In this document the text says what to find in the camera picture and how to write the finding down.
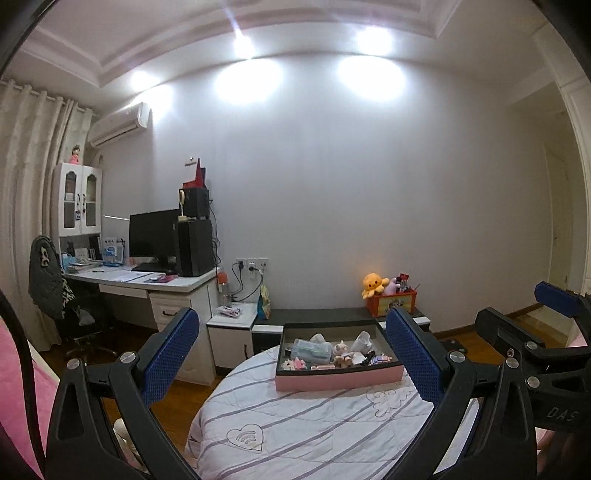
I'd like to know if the white bedside cabinet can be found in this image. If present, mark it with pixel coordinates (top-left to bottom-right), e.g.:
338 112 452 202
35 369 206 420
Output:
206 303 257 370

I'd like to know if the pink pig doll figure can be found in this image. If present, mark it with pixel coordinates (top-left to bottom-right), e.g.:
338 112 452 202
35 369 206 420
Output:
332 341 366 368

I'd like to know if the striped white table cloth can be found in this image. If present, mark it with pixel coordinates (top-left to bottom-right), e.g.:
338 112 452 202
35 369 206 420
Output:
184 345 482 480

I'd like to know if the yellow snack bag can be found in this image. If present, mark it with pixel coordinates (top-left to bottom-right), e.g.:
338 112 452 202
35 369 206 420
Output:
256 285 271 320

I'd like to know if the white plastic stool toy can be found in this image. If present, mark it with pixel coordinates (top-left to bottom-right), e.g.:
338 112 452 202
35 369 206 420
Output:
349 331 373 355

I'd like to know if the orange cap bottle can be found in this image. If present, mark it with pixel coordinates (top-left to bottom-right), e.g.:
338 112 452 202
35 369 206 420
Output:
216 271 231 306

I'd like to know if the pink bedding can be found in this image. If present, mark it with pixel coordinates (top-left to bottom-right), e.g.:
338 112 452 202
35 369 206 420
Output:
1 321 59 478

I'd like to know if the black computer monitor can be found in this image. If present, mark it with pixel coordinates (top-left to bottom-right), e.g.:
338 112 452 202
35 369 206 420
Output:
129 209 178 274

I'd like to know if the beige curtain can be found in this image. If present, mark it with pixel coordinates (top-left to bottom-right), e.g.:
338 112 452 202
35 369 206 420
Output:
1 80 94 351

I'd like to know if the black computer tower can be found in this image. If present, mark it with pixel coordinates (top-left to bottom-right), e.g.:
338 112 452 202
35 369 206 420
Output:
174 219 215 277

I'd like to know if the clear plastic box green label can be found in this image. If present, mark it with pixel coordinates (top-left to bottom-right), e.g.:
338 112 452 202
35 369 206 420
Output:
290 339 332 365

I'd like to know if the pink white block cat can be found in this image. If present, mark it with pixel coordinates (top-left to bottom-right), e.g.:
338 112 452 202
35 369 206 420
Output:
281 358 308 371

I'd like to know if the white air conditioner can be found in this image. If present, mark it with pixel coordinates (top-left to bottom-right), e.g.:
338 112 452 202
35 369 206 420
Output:
87 102 151 148

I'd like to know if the white glass door cabinet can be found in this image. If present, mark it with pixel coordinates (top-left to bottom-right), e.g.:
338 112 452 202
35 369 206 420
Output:
51 163 102 240

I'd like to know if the red toy storage box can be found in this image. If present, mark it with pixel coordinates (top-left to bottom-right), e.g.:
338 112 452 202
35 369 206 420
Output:
366 290 417 318

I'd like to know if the pink block toy flat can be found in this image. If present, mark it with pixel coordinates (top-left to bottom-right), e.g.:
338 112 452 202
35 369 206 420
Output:
370 354 394 365

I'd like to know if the white gourd-shaped figurine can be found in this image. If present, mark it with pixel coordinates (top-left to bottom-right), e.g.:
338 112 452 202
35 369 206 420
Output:
310 333 326 344

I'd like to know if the pink doll on cabinet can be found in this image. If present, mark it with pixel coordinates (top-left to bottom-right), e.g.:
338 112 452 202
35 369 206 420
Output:
69 145 81 165

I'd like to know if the red paper bag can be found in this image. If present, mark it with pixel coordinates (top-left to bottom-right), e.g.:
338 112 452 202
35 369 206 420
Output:
182 159 206 189

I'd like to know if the orange octopus plush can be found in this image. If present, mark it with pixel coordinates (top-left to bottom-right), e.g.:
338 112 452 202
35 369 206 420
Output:
362 273 390 300

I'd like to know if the pink black storage box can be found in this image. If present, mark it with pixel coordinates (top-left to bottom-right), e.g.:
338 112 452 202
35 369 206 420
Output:
276 319 404 392

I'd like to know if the low black white bench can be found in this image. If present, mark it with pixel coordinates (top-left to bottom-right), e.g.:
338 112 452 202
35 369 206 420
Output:
250 306 433 356

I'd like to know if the black upper speaker box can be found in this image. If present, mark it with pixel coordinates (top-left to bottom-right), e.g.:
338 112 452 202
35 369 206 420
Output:
178 187 209 220

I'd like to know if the purple plush toy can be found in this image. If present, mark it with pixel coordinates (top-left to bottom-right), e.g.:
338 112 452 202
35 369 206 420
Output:
383 278 400 296

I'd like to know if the white bed post knob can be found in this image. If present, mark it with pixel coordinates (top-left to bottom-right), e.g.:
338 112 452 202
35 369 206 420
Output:
113 418 145 471

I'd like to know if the black hair clip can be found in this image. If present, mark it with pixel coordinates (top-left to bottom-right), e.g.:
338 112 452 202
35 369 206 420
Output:
363 351 376 363

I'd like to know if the wall power socket strip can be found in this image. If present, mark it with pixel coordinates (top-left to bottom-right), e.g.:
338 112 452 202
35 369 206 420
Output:
236 258 269 272

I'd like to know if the black office chair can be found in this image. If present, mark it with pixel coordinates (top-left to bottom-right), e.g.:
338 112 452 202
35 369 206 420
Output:
28 235 116 359

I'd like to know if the white desk with drawers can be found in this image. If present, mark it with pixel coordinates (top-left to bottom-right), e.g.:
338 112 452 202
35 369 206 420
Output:
66 267 218 386

